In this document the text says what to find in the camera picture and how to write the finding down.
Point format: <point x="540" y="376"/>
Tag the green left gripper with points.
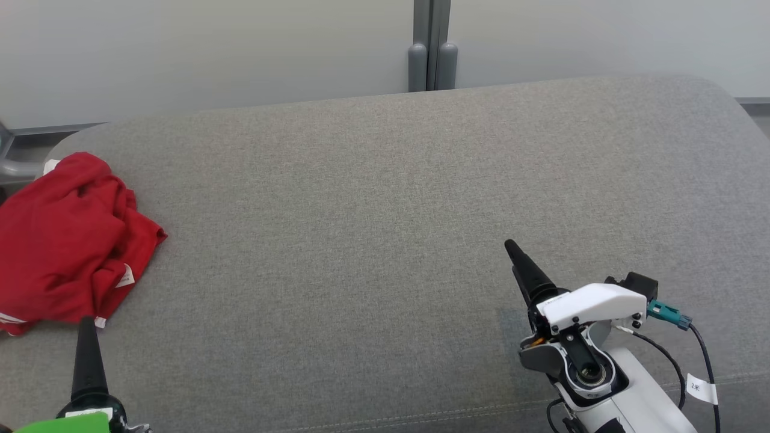
<point x="72" y="424"/>

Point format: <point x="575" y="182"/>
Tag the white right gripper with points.
<point x="595" y="304"/>

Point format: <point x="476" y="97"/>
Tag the red white sports jersey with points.
<point x="90" y="198"/>

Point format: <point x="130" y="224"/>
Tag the grey chair base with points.
<point x="15" y="168"/>

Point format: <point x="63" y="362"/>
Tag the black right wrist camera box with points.
<point x="639" y="284"/>

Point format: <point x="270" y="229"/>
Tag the teal right camera connector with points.
<point x="666" y="313"/>

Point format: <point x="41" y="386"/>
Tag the grey partition post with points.
<point x="432" y="48"/>

